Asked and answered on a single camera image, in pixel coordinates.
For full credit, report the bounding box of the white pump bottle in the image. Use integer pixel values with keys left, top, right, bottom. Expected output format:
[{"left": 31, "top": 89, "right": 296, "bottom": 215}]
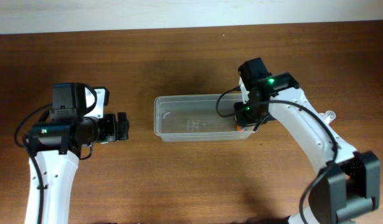
[{"left": 322, "top": 110, "right": 336, "bottom": 124}]

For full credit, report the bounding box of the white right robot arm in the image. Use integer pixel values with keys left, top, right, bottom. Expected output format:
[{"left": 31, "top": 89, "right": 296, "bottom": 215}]
[{"left": 239, "top": 73, "right": 381, "bottom": 223}]

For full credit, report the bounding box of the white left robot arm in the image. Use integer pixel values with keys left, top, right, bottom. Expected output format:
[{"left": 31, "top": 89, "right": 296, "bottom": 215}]
[{"left": 22, "top": 110, "right": 130, "bottom": 223}]

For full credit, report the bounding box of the clear plastic container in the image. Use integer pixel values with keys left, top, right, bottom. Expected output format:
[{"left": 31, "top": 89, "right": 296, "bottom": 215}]
[{"left": 154, "top": 94, "right": 254, "bottom": 142}]

